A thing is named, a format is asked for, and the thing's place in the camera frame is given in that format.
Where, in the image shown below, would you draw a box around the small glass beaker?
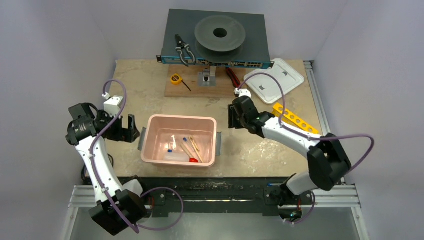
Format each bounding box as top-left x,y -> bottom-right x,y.
167,134 -> 177,151

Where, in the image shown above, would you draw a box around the white squeeze bottle red cap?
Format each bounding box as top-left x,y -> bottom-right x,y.
162,152 -> 199,163

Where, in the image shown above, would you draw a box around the pink plastic bin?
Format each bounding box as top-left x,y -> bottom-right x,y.
140,114 -> 218,168

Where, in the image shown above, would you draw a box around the wooden stick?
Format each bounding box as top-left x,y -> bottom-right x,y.
188,135 -> 204,163

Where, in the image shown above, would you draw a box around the yellow test tube rack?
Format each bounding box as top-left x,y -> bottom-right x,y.
272,103 -> 320,134

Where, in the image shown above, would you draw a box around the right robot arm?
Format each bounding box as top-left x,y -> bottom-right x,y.
228,96 -> 352,204

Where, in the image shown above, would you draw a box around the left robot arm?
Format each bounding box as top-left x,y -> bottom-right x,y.
65,102 -> 149,236

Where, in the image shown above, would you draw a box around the red utility knife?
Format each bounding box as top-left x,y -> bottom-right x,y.
225,67 -> 241,88

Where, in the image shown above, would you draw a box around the white plastic lid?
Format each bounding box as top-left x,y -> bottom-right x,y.
243,58 -> 305,105

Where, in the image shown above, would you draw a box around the wooden board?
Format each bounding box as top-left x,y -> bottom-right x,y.
164,64 -> 235,99

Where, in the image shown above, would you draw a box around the yellow tape measure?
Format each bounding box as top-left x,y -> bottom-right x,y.
170,73 -> 192,92

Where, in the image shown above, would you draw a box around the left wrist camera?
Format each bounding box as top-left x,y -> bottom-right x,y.
102,92 -> 124,118

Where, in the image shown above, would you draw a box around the grey metal bracket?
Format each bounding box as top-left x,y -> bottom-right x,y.
197,66 -> 217,87

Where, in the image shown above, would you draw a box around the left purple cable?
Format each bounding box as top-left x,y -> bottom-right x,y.
89,79 -> 185,234

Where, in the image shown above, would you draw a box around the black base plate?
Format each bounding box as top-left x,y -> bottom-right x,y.
119,175 -> 313,218

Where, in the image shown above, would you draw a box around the grey cable spool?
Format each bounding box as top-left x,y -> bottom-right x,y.
194,15 -> 247,64

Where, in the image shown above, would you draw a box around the aluminium rail frame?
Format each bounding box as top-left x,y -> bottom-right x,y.
67,60 -> 369,240

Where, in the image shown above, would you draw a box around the black wire stripper pliers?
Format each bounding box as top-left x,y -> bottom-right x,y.
174,34 -> 197,67

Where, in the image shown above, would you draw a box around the grey network switch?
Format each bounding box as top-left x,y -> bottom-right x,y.
156,9 -> 274,69

